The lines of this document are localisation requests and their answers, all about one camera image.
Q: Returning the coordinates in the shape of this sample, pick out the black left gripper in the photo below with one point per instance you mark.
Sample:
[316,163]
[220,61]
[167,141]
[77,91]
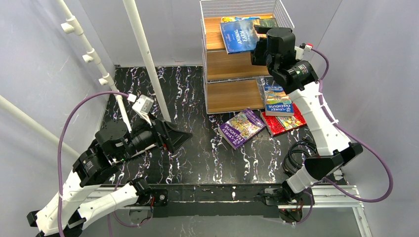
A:
[162,133]

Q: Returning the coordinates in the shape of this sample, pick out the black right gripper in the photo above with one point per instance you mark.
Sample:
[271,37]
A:
[259,52]

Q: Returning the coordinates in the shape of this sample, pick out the blue animal farm book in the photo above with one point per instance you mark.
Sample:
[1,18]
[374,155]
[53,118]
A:
[240,36]

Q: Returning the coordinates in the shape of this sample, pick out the orange 130-storey treehouse book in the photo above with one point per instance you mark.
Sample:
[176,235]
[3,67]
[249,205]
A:
[226,19]

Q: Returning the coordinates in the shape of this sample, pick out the white wire wooden shelf rack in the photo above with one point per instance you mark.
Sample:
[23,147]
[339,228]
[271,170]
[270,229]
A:
[232,83]

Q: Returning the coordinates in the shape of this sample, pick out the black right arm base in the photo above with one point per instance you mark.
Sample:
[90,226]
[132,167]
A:
[293,208]

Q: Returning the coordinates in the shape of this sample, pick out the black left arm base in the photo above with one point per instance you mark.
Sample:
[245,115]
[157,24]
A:
[157,197]

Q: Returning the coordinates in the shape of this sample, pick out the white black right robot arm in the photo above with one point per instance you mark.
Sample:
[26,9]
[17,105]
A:
[334,149]

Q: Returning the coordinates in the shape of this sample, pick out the purple 52-storey treehouse book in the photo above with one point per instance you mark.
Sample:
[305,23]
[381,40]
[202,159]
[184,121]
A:
[241,128]

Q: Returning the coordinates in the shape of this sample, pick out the blue 91-storey treehouse book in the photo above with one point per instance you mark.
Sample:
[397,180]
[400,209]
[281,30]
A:
[277,102]

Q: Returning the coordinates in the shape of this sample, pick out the red treehouse book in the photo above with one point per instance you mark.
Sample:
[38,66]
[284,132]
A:
[279,125]

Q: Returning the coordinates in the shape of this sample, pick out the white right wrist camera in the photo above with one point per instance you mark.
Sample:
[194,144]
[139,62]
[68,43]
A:
[300,50]

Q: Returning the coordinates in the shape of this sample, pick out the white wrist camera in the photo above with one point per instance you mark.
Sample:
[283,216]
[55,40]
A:
[300,50]
[142,106]

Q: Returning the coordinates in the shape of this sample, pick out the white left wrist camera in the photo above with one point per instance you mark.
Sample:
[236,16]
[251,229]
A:
[142,106]

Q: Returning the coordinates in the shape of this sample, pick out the white pvc pipe frame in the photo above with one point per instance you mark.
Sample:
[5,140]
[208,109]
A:
[43,74]

